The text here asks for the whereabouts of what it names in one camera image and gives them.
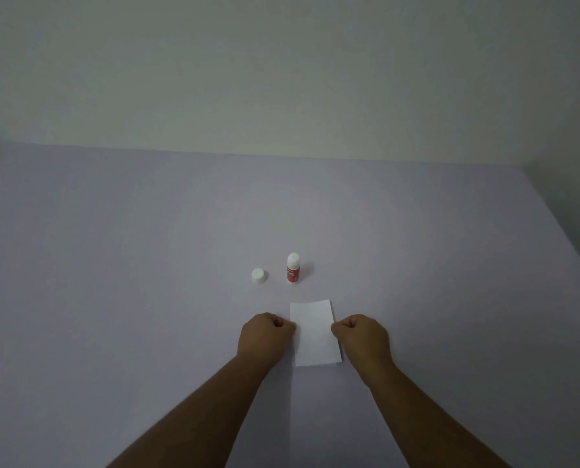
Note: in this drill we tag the person's left forearm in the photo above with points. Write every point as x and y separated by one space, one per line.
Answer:
192 414

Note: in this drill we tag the red glue stick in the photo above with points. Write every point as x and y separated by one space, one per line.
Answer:
293 269

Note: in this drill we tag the person's right thumb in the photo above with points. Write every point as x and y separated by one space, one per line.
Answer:
339 328

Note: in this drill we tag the person's left thumb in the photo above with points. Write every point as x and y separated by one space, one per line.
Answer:
286 326

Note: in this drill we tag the person's left hand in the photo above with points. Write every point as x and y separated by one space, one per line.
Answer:
263 341

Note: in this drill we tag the white paper sheet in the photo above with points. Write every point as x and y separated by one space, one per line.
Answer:
315 336

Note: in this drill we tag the white glue stick cap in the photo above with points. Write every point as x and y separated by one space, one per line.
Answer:
258 276

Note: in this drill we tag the person's right forearm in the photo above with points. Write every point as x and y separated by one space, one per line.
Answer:
426 419

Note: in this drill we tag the person's right hand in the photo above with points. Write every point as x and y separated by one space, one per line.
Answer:
365 346

